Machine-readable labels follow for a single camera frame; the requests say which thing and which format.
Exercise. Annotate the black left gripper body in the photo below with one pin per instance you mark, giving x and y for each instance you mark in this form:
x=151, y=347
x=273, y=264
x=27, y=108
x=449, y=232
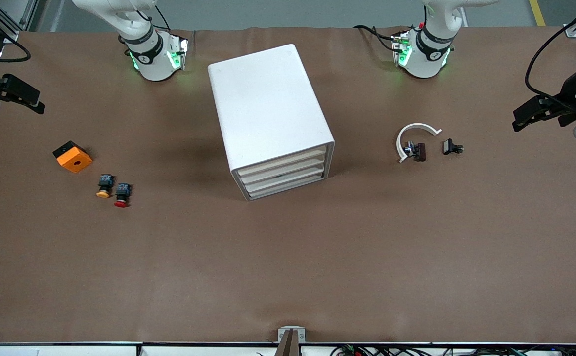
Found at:
x=568, y=97

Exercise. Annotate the white plastic drawer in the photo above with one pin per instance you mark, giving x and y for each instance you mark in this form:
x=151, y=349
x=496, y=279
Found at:
x=284, y=171
x=288, y=184
x=283, y=160

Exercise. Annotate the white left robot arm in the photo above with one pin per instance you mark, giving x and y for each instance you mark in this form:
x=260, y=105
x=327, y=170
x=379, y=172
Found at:
x=426, y=64

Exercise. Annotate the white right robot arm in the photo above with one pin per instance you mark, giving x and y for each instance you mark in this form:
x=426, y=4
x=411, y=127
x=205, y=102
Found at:
x=154, y=64

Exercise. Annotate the yellow push button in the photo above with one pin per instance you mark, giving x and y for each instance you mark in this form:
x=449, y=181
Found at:
x=104, y=193

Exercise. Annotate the red push button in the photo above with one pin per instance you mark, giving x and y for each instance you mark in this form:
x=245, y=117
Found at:
x=122, y=201

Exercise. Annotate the white drawer cabinet shell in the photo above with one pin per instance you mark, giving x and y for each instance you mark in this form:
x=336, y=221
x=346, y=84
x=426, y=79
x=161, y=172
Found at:
x=263, y=99

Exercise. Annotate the orange box with hole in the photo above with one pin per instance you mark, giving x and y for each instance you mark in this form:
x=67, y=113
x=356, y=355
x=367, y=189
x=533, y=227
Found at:
x=75, y=160

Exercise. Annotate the white curved pipe clamp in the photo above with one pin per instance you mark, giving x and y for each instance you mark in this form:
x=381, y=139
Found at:
x=416, y=125

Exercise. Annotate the brown table mat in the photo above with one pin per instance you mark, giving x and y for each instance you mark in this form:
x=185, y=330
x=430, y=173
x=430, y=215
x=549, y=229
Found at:
x=416, y=272

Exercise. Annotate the grey metal mount bracket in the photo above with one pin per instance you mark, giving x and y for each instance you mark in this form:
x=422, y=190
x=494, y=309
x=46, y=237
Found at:
x=283, y=333

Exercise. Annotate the brown tapered post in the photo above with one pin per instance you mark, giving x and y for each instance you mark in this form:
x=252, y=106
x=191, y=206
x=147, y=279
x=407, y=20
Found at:
x=288, y=346

